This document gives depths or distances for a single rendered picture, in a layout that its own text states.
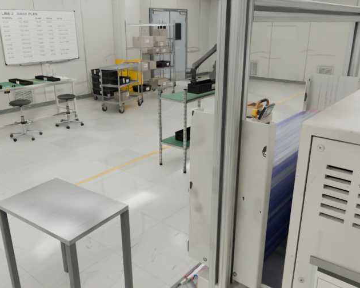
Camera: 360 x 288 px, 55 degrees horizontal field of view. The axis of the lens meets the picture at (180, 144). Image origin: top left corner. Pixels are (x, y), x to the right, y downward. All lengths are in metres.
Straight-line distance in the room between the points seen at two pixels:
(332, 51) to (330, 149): 10.69
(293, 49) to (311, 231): 11.06
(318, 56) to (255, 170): 10.80
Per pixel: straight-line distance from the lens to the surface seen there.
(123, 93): 7.70
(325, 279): 0.64
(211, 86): 4.49
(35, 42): 8.45
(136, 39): 8.50
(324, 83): 1.15
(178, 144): 4.47
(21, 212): 2.27
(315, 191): 0.58
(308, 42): 11.42
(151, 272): 2.90
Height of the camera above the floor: 1.86
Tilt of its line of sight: 20 degrees down
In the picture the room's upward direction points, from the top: straight up
